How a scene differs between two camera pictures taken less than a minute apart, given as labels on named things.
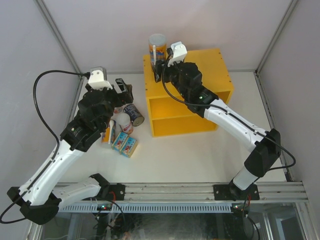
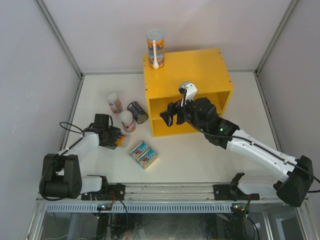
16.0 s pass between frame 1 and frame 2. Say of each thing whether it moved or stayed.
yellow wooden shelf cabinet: stayed
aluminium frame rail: stayed
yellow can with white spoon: moved
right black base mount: stayed
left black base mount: stayed
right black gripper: moved
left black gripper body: moved
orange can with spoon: moved
